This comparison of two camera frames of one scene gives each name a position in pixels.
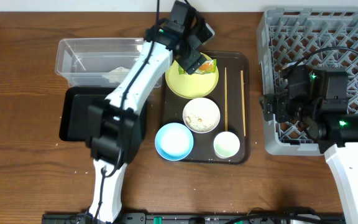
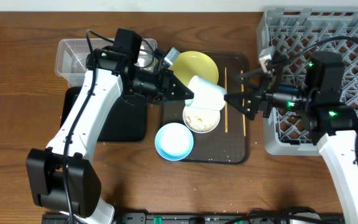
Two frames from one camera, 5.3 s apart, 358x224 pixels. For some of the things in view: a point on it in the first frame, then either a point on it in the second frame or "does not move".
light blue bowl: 174,141 does not move
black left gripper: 191,62 to 164,86
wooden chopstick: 243,101 does not move
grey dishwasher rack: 343,38 does not move
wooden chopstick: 226,101 does not move
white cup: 226,144 to 206,94
